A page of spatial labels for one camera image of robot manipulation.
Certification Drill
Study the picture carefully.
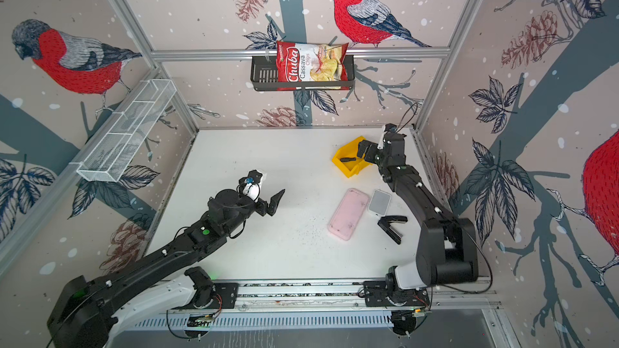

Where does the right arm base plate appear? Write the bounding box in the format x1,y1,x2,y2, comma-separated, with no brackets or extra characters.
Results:
357,280,430,308

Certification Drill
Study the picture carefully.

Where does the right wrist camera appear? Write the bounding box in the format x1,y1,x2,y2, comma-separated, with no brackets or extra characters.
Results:
377,123,406,150

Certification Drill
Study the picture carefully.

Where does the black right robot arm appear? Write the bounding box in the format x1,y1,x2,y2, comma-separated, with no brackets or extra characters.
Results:
356,124,479,306

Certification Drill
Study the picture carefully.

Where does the black wall basket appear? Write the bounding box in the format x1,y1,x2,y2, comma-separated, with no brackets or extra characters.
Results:
250,55,356,91

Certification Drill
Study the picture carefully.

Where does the pink plastic case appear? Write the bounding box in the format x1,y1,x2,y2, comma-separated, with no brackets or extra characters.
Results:
327,188,370,241

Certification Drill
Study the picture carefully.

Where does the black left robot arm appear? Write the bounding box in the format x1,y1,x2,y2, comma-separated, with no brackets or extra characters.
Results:
47,189,285,347

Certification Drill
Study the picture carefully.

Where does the grey rectangular box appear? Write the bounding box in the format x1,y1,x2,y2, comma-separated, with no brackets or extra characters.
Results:
368,189,392,217

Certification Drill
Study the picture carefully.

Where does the red chips bag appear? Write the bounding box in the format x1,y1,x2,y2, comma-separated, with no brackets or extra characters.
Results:
276,41,351,90

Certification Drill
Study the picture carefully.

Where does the white wire mesh shelf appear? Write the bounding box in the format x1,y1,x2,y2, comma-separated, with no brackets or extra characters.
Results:
77,79,177,182

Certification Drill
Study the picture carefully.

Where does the aluminium front rail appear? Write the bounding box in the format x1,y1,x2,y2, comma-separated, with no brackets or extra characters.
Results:
110,278,501,314

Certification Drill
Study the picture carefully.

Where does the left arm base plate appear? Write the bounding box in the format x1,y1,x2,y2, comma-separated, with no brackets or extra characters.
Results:
190,282,240,310

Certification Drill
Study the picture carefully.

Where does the yellow plastic bin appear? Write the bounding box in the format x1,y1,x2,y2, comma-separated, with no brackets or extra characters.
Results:
332,136,370,178

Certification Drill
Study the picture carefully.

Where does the black angled bracket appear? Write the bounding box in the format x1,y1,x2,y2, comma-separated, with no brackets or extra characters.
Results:
377,215,408,245

